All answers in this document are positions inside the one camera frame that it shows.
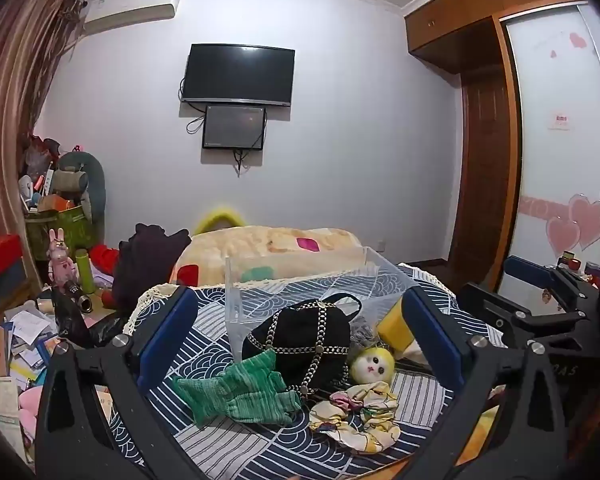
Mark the pink plush toy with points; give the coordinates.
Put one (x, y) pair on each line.
(29, 412)

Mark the blue patterned bedspread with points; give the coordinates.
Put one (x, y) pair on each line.
(260, 440)

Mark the white air conditioner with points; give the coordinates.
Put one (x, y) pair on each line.
(130, 6)

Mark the red cloth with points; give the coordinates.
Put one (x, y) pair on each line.
(104, 259)

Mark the small red jar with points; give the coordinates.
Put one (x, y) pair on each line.
(574, 262)

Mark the yellow sponge block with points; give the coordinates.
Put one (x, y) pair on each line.
(394, 329)

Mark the beige plush pillow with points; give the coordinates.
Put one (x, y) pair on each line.
(280, 252)

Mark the green storage bin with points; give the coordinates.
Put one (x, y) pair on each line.
(62, 227)

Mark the green bottle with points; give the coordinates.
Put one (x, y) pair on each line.
(84, 271)

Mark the cream lace cloth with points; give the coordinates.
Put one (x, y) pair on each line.
(147, 305)

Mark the black flashlight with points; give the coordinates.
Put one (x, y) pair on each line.
(77, 296)

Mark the small black wall monitor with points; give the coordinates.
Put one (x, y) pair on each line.
(234, 127)

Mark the wall-mounted black television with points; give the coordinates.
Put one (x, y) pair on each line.
(240, 74)

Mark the paper note with red print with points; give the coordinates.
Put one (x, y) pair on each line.
(560, 120)

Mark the green knitted cloth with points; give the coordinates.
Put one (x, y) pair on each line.
(240, 390)

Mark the clear plastic storage box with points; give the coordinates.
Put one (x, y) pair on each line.
(290, 285)

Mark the yellow-haired rag doll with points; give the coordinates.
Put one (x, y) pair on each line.
(372, 367)

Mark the white heart-decorated sliding door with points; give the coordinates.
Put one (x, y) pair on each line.
(560, 160)

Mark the orange cloth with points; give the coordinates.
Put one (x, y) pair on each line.
(480, 435)

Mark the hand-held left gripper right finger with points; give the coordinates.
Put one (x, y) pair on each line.
(432, 340)

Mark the wooden overhead cabinet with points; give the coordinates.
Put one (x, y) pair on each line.
(480, 10)

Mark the pile of papers and books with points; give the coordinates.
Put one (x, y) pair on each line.
(15, 350)

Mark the yellow plush cushion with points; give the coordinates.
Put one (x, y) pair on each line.
(219, 217)

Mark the dark purple plush toy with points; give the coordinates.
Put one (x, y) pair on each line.
(145, 265)

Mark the brown wooden door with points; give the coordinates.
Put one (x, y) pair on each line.
(482, 180)

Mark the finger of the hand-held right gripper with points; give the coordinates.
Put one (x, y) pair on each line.
(485, 305)
(527, 269)

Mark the grey-green plush toy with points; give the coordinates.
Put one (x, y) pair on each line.
(82, 180)

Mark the pink rabbit figure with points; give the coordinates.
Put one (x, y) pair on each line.
(62, 260)

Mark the striped brown curtain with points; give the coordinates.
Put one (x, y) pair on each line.
(15, 85)

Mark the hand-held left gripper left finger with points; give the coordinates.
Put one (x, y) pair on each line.
(167, 340)

